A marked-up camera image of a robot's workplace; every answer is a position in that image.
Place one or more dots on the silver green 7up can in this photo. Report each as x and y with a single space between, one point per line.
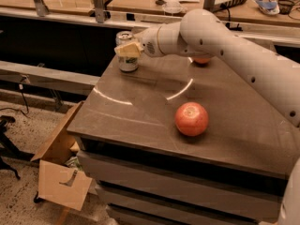
126 64

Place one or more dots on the white blue bowl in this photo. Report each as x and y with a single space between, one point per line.
268 8

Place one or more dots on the grey power strip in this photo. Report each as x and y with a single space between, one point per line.
223 4

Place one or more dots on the middle metal bracket post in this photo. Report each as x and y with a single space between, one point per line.
99 10

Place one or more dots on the grey drawer cabinet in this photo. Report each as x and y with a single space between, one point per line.
235 173

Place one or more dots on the orange fruit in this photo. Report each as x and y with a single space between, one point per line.
201 61

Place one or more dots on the open cardboard box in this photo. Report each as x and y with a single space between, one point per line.
58 183

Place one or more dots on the red apple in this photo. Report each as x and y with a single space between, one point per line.
191 119

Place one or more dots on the black mesh cup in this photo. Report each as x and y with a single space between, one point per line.
285 6

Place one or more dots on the right metal bracket post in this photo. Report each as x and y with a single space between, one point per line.
208 4

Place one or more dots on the clear plastic cup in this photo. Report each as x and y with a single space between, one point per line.
172 7

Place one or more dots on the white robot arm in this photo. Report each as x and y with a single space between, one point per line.
201 34

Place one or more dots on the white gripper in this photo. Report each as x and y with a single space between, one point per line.
149 41

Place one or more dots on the black stand legs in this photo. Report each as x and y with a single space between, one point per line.
8 148

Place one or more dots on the metal bracket post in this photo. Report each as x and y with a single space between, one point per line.
99 10
41 8
208 4

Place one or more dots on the left metal bracket post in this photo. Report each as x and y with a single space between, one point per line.
41 8

